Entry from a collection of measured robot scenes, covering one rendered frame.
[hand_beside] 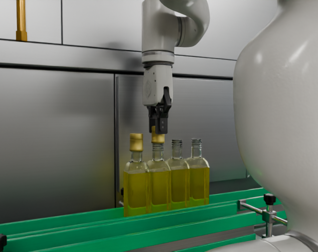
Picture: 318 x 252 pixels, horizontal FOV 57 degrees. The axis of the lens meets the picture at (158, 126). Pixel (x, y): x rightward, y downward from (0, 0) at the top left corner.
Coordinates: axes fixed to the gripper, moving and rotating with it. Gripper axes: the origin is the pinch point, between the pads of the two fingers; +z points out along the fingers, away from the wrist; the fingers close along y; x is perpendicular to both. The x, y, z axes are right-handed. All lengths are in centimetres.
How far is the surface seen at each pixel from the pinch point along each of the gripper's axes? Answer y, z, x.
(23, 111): -14.9, -3.8, -32.1
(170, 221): 6.0, 23.2, 0.7
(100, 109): -15.1, -4.4, -11.8
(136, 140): 1.2, 3.4, -6.4
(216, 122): -12.5, -0.1, 27.0
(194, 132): -12.4, 3.0, 18.2
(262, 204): 3.6, 23.8, 32.1
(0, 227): -3.1, 22.1, -37.0
